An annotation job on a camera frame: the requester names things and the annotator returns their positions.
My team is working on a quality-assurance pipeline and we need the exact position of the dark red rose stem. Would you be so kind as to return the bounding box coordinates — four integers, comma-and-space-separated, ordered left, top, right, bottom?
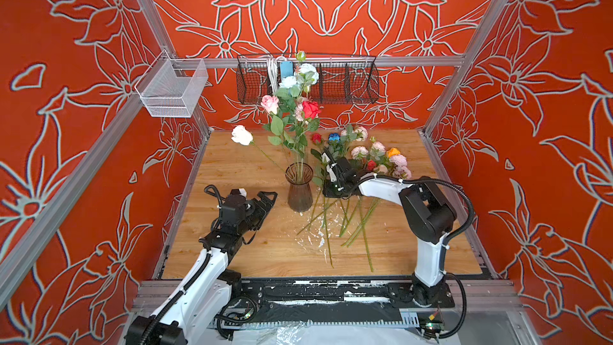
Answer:
366, 160, 378, 172

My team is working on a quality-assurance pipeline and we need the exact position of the white rose stem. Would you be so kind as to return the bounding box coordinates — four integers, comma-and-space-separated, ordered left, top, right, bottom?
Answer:
231, 125, 286, 173

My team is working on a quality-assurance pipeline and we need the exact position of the dark ribbed glass vase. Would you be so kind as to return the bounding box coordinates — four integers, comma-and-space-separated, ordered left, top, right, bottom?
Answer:
285, 161, 314, 212

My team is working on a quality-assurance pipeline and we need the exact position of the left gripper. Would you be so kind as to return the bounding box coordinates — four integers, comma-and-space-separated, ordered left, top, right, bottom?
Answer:
237, 191, 276, 236

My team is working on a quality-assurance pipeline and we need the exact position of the white coiled cable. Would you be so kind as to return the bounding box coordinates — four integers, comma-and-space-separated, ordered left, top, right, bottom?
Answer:
267, 57, 282, 99

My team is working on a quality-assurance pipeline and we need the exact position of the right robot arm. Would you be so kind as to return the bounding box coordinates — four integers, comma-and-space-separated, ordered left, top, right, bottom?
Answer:
322, 149, 476, 308

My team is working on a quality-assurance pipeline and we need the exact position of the small circuit board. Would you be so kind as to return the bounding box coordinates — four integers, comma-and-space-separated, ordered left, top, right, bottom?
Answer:
419, 313, 445, 339

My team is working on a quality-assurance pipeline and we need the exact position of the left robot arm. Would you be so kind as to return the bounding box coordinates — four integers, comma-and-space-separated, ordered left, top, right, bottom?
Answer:
125, 185, 278, 344

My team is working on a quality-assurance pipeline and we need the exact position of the clear acrylic wall bin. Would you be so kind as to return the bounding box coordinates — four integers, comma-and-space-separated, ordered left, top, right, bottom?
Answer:
134, 50, 209, 118

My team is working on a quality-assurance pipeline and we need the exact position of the light blue power strip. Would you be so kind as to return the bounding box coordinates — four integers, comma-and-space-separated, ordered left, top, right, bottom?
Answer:
279, 61, 294, 80

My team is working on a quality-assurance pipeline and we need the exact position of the black wire wall basket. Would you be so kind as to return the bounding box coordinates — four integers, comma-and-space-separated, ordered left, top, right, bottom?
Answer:
236, 54, 380, 105

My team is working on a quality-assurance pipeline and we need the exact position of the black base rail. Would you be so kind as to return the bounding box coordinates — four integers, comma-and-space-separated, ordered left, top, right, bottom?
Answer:
225, 277, 458, 327

